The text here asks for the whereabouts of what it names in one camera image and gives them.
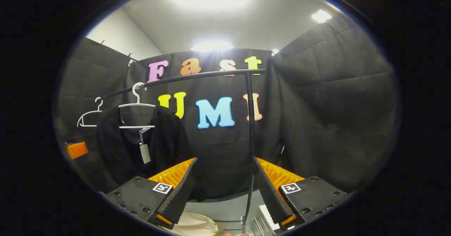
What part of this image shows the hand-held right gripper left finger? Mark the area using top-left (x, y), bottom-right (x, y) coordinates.
top-left (105, 157), bottom-right (198, 230)

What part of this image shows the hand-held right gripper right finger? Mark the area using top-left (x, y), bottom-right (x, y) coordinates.
top-left (253, 157), bottom-right (353, 231)

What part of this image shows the white laundry hamper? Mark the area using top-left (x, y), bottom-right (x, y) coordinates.
top-left (166, 211), bottom-right (224, 236)

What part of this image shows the black knit garment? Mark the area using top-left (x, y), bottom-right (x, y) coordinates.
top-left (96, 104), bottom-right (192, 194)

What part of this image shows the white plastic hanger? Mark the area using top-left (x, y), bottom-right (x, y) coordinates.
top-left (77, 97), bottom-right (106, 128)
top-left (118, 82), bottom-right (156, 129)

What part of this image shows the black metal clothes rack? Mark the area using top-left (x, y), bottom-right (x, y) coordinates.
top-left (99, 69), bottom-right (266, 234)

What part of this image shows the white ribbed storage box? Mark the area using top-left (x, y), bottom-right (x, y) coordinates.
top-left (251, 204), bottom-right (286, 236)

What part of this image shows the black backdrop cloth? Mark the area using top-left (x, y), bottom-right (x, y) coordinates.
top-left (55, 16), bottom-right (400, 203)

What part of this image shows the long ceiling light strip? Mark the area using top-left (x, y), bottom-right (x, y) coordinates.
top-left (190, 42), bottom-right (234, 52)

